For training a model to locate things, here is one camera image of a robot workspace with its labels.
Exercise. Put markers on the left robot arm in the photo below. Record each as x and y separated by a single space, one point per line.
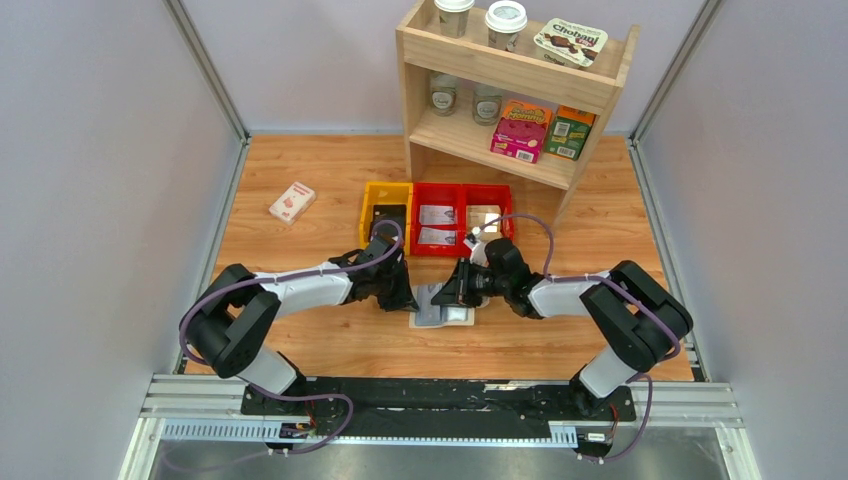
227 326

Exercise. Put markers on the right paper coffee cup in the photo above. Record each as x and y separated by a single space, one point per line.
505 20

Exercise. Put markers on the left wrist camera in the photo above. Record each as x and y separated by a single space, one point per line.
386 231

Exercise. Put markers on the left glass jar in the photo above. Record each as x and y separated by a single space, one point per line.
443 93

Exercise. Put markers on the wooden shelf unit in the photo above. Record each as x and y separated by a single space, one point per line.
422 49

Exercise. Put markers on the pink orange Scrub Mommy box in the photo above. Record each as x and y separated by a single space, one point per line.
521 131

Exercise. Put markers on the right glass jar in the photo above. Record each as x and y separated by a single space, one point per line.
486 104

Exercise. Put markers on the silver VIP card upper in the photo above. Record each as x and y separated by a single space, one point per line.
437 215

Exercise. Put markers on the left paper coffee cup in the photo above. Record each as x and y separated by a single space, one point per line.
453 16

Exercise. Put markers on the paper coffee cup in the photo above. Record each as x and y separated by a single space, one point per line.
505 20
453 16

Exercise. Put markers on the white red sponge pack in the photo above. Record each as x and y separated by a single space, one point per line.
290 206

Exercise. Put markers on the silver vip card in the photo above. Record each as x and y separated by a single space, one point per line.
437 215
436 237

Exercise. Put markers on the aluminium frame rail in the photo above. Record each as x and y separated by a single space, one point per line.
672 418

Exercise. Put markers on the Chobani yogurt cup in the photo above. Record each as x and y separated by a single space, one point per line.
570 44

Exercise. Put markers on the red plastic bin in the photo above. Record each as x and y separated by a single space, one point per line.
483 204
428 193

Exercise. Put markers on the yellow plastic bin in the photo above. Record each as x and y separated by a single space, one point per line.
386 201

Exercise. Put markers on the beige card holder wallet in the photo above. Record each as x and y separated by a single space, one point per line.
430 316

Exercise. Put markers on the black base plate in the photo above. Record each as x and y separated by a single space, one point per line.
439 408

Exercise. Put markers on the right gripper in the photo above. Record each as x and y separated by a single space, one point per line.
456 291

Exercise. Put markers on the gold cards stack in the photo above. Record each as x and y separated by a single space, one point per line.
485 216

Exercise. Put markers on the glass jar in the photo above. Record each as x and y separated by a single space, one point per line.
443 93
486 104

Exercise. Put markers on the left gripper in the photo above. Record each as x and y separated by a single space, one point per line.
404 300

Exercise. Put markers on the silver VIP card lower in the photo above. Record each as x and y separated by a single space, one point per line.
436 237

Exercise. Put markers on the black cards stack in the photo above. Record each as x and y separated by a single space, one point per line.
393 212

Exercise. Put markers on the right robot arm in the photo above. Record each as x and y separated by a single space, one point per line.
642 323

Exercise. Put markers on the green carton box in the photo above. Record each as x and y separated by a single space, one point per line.
568 132

